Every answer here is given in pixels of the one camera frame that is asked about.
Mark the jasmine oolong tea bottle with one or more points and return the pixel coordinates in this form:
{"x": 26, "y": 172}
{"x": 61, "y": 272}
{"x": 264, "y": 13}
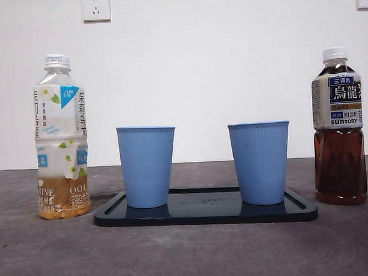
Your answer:
{"x": 60, "y": 134}

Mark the dark oolong tea bottle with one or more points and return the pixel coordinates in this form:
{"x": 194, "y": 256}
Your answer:
{"x": 339, "y": 168}

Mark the blue ribbed plastic cup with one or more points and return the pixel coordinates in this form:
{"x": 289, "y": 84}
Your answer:
{"x": 145, "y": 170}
{"x": 260, "y": 165}

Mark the dark teal plastic tray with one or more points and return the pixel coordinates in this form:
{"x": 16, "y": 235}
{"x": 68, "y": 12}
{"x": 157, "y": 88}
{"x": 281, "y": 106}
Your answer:
{"x": 202, "y": 215}

